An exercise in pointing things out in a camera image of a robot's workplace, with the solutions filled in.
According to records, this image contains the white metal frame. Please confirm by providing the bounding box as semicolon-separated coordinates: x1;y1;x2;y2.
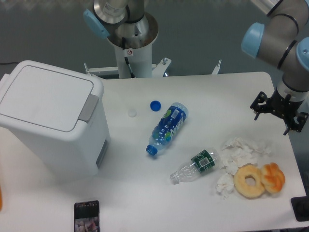
84;57;223;78

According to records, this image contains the white push-lid trash can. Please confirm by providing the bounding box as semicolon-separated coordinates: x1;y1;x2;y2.
0;60;111;180

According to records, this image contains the ring doughnut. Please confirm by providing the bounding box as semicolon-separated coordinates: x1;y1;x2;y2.
233;165;265;198

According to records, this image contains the black smartphone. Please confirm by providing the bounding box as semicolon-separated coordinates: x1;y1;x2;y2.
74;200;100;232

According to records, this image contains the white bottle cap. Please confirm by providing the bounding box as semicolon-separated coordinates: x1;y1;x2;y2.
127;109;137;117

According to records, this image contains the blue label plastic bottle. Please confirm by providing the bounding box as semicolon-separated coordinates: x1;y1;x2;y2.
146;102;189;157

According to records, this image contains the blue bottle cap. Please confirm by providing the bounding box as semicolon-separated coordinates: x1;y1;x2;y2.
150;100;161;112

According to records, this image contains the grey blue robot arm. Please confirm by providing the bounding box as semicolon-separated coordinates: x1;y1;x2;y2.
83;0;309;132

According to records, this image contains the large crumpled white tissue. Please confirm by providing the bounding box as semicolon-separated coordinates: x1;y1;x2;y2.
219;137;274;175

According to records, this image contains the black device at edge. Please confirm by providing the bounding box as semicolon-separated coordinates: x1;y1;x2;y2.
291;196;309;222

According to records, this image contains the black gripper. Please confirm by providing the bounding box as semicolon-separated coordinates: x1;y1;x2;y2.
250;91;306;135

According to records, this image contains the orange twisted bread roll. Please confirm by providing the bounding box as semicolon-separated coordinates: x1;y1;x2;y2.
261;162;285;194

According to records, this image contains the green label clear bottle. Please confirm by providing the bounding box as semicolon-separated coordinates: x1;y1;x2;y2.
170;147;220;185

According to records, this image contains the small crumpled white tissue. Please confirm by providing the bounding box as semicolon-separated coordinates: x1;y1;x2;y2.
215;173;234;199

